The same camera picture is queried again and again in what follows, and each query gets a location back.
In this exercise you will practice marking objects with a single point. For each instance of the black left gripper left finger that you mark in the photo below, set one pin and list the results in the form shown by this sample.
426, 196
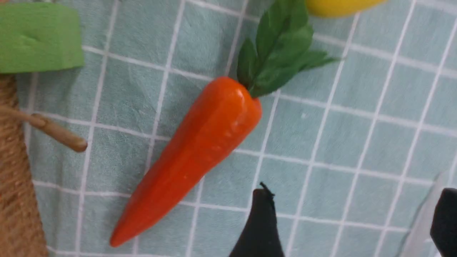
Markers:
260, 236

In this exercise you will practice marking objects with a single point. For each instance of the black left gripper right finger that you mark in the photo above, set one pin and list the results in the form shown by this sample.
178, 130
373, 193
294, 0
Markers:
444, 224

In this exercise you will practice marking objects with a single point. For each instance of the yellow lemon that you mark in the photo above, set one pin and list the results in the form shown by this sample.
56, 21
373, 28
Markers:
339, 8

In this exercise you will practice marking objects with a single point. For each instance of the green checkered tablecloth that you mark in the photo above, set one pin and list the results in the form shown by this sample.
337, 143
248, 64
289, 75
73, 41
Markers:
351, 150

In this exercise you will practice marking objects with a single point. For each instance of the woven wicker basket green lining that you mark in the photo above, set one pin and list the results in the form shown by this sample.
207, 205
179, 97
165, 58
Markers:
21, 232

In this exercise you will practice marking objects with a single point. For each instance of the green foam cube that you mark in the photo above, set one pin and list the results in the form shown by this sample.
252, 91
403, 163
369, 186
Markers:
38, 37

